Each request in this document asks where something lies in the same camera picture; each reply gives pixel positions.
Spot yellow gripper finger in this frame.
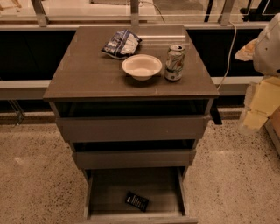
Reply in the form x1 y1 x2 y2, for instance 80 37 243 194
234 38 256 61
238 76 280 134

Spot grey middle drawer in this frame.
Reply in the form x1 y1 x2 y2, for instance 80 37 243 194
73 149 196 170

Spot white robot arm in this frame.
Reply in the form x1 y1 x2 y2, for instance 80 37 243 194
234 13 280 135

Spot grey top drawer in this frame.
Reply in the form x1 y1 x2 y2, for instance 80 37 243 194
56 115 210 143

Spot grey bottom drawer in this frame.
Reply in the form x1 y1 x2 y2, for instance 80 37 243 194
79 167 198 224

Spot green white soda can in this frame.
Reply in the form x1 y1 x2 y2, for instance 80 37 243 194
164 44 186 81

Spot white cable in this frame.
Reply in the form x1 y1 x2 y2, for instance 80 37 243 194
216 20 238 91

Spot blue white chip bag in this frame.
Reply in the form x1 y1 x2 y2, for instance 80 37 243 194
101 29 142 59

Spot black rxbar chocolate bar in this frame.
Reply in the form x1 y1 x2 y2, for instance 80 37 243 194
125 192 150 212

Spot grey drawer cabinet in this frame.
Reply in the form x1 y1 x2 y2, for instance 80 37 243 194
42 24 221 224

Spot metal window railing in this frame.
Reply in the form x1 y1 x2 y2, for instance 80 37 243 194
0 0 280 30

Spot grey drawer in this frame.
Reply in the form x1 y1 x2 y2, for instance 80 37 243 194
56 115 210 143
79 167 198 224
73 149 196 170

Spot cardboard box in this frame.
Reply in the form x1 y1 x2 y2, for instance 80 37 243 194
265 107 280 155

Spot white bowl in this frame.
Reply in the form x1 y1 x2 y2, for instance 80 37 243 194
122 54 162 81

